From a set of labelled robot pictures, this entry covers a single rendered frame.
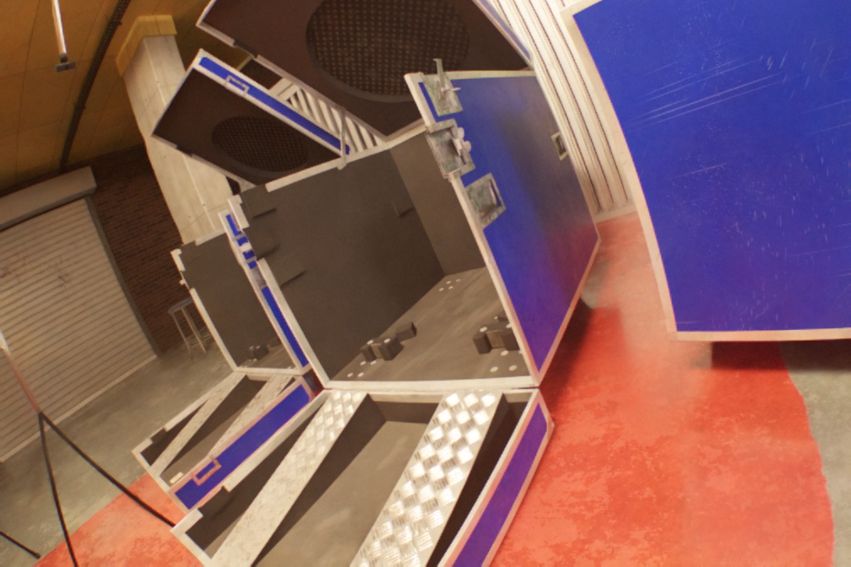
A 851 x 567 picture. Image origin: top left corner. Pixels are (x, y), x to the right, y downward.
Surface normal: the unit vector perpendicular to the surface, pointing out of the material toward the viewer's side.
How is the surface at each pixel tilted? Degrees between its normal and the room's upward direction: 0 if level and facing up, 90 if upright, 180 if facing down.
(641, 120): 90
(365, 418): 90
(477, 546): 90
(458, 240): 90
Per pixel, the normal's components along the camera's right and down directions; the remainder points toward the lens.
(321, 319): 0.76, -0.22
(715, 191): -0.72, 0.43
